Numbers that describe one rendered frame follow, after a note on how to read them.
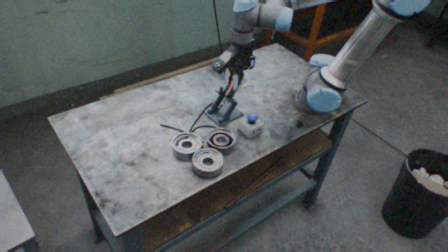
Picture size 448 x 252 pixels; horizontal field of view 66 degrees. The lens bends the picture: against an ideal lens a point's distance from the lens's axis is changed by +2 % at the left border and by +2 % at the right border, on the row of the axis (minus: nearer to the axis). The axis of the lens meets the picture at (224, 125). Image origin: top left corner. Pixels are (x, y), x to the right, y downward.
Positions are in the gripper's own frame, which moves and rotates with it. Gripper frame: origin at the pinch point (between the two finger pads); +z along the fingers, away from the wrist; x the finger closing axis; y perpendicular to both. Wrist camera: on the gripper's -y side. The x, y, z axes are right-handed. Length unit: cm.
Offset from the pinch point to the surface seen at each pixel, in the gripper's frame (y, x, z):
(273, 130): 7.2, -19.0, 11.9
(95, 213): -54, 27, 68
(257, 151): -6.0, -23.6, 11.9
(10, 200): -80, 16, 24
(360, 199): 81, -43, 92
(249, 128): -3.5, -15.7, 7.4
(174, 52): 69, 144, 76
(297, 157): 27, -22, 37
